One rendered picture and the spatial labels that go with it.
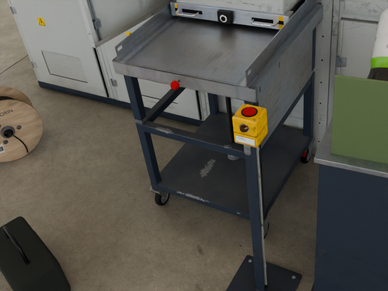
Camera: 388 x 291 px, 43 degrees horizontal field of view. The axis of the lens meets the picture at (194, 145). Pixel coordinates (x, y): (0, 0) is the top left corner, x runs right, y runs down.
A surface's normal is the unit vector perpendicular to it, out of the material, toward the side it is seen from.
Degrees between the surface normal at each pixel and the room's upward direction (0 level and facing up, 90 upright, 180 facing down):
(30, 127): 90
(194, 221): 0
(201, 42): 0
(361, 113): 90
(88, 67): 90
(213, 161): 0
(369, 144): 90
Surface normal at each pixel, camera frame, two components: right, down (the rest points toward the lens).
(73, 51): -0.50, 0.60
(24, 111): 0.51, 0.50
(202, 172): -0.13, -0.76
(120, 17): 0.74, 0.35
